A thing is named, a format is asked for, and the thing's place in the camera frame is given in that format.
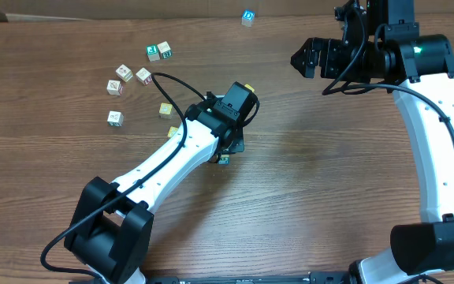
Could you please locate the yellow number two block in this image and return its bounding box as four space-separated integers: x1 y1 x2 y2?
167 126 179 138

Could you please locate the leaf picture wooden block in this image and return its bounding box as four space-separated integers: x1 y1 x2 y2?
106 80 123 96

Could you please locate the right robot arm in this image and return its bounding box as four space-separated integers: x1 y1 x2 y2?
290 35 454 283

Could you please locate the blue-top wooden block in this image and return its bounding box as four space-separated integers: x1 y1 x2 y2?
241 9 255 27

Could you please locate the green R wooden block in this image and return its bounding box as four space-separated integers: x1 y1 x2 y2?
157 41 173 59

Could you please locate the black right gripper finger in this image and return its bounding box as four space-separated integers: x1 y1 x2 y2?
292 37 322 59
291 58 315 78

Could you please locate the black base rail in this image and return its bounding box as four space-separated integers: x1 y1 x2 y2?
124 270 356 284

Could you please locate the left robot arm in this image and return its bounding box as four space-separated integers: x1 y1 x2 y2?
65 98 259 283

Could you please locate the bird picture blue-sided block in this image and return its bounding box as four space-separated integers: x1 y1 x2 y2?
218 155 230 165

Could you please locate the green letter wooden block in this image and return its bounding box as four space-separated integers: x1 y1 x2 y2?
146 45 160 62

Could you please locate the yellow-top wooden block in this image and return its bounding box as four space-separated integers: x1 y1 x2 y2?
244 84 255 93

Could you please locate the yellow umbrella wooden block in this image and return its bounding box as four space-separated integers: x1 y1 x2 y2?
158 103 174 119

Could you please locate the small plain wooden block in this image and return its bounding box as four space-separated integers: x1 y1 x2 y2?
116 64 133 82

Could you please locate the teal-sided picture wooden block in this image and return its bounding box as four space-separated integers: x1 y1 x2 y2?
107 110 124 127

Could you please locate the red U wooden block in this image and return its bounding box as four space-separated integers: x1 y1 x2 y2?
136 67 152 85

